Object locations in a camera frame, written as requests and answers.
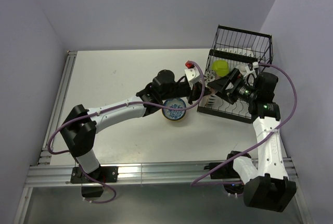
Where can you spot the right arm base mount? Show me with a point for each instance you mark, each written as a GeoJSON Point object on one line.
{"type": "Point", "coordinates": [221, 172]}

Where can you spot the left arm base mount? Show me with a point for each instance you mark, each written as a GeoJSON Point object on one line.
{"type": "Point", "coordinates": [91, 187]}

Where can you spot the leaf pattern bowl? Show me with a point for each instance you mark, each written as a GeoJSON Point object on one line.
{"type": "Point", "coordinates": [210, 76]}

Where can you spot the green square bowl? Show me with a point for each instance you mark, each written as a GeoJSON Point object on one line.
{"type": "Point", "coordinates": [221, 67]}

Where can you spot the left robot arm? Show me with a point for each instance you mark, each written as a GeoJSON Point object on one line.
{"type": "Point", "coordinates": [81, 125]}

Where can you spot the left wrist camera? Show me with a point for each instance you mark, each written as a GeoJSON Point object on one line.
{"type": "Point", "coordinates": [193, 72]}

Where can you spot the black wire dish rack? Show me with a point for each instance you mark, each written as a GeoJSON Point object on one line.
{"type": "Point", "coordinates": [237, 46]}

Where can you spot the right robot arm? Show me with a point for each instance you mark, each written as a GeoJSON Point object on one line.
{"type": "Point", "coordinates": [266, 185]}

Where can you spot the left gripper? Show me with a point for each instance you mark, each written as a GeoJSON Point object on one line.
{"type": "Point", "coordinates": [196, 91]}

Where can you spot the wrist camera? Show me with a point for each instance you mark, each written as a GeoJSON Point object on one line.
{"type": "Point", "coordinates": [193, 72]}
{"type": "Point", "coordinates": [253, 69]}

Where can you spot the aluminium frame rail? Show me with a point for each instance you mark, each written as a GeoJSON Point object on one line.
{"type": "Point", "coordinates": [157, 158]}

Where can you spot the blue floral bowl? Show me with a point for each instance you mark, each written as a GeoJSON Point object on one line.
{"type": "Point", "coordinates": [174, 115]}

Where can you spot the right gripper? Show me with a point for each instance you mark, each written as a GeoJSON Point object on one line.
{"type": "Point", "coordinates": [220, 84]}

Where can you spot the celadon green bowl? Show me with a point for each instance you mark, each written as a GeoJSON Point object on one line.
{"type": "Point", "coordinates": [243, 69]}

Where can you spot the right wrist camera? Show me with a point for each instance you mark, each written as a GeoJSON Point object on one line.
{"type": "Point", "coordinates": [253, 69]}

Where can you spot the white bowl pink interior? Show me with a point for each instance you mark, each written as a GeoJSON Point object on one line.
{"type": "Point", "coordinates": [211, 100]}

